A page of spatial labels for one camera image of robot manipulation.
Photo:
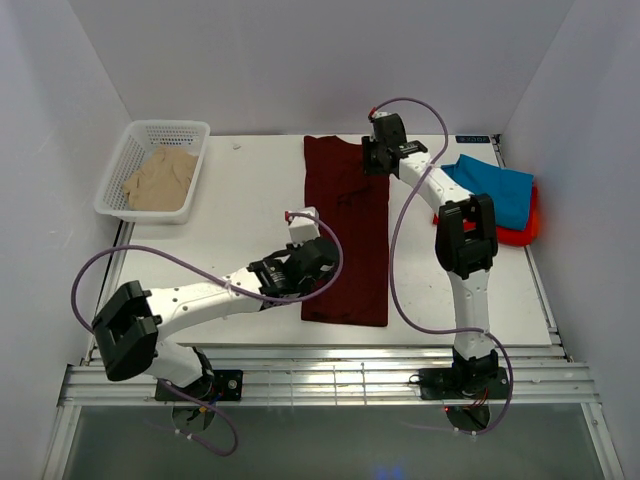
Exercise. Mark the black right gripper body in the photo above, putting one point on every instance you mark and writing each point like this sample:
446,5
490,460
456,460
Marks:
372,156

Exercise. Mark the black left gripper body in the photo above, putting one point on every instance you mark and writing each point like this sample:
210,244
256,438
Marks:
306,287

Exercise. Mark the dark red t shirt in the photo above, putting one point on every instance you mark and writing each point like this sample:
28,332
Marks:
356,207

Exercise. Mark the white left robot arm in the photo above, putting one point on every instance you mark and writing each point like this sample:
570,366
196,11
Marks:
134,329

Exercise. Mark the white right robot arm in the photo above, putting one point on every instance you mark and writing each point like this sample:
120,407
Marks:
465,244

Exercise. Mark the blue table label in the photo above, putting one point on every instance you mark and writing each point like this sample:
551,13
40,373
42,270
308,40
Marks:
472,139

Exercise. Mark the folded blue t shirt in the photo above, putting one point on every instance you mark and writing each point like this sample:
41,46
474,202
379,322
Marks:
481,178

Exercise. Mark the folded orange red t shirt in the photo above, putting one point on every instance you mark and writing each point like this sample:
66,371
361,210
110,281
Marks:
517,216

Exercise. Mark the beige t shirt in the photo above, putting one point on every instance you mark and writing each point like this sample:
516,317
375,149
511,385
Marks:
162,183

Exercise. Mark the white plastic basket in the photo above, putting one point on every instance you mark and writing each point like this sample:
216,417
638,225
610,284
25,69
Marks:
140,139

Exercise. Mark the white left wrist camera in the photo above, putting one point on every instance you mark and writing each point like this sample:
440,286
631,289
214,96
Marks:
302,225

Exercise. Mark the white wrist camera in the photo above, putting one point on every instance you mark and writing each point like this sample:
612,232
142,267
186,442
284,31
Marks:
302,225
376,114

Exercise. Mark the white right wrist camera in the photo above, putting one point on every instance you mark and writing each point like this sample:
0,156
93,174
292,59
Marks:
376,114

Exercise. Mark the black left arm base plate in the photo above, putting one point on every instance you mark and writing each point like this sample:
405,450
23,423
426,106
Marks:
221,385

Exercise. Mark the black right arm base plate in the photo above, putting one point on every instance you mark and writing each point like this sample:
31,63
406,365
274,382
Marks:
443,384

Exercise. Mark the aluminium rail frame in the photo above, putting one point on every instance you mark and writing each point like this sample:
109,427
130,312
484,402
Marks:
303,376

